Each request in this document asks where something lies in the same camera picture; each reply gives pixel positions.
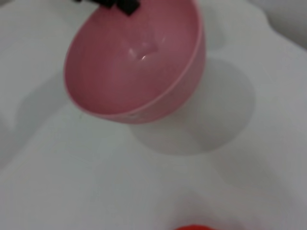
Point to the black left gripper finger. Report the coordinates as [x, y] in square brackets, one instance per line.
[124, 4]

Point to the pink plastic bowl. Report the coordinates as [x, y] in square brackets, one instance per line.
[134, 67]

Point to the orange fruit with stem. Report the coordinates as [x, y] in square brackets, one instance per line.
[192, 227]

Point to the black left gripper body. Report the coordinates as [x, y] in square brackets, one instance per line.
[81, 1]

